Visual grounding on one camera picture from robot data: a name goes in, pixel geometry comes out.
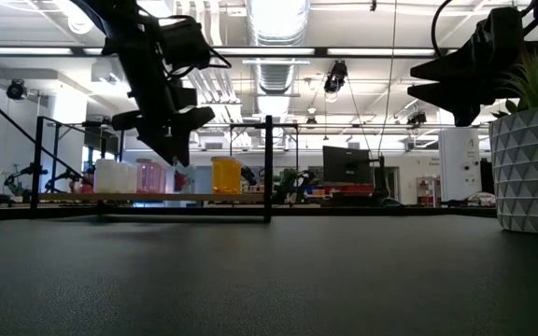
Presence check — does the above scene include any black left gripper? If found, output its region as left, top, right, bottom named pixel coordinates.
left=102, top=35, right=217, bottom=168

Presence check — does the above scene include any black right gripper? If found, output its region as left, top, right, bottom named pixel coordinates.
left=406, top=6, right=530, bottom=128

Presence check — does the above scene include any white pill bottle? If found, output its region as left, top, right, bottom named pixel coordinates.
left=127, top=165, right=140, bottom=195
left=112, top=161, right=131, bottom=195
left=93, top=158, right=117, bottom=195

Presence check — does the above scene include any black ceiling spotlight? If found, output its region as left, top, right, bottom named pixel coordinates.
left=322, top=59, right=348, bottom=94
left=6, top=78, right=28, bottom=102
left=407, top=110, right=428, bottom=128

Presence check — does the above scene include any wooden tray board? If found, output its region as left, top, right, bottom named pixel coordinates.
left=29, top=114, right=301, bottom=224

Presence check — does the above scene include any white pillar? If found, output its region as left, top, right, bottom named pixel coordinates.
left=438, top=127, right=484, bottom=203

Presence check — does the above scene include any succulent in white pot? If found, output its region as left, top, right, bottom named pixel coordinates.
left=488, top=39, right=538, bottom=236

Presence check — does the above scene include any background green plant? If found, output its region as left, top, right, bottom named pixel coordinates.
left=273, top=166, right=304, bottom=204

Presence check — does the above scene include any black computer monitor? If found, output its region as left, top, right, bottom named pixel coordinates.
left=321, top=145, right=374, bottom=186

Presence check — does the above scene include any black table mat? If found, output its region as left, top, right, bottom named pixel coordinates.
left=0, top=213, right=538, bottom=336

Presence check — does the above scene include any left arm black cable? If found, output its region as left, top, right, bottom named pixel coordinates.
left=168, top=44, right=233, bottom=79

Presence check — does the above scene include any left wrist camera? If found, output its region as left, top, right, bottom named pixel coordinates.
left=158, top=15, right=213, bottom=72

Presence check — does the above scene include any silver air duct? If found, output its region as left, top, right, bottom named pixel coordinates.
left=244, top=0, right=312, bottom=97

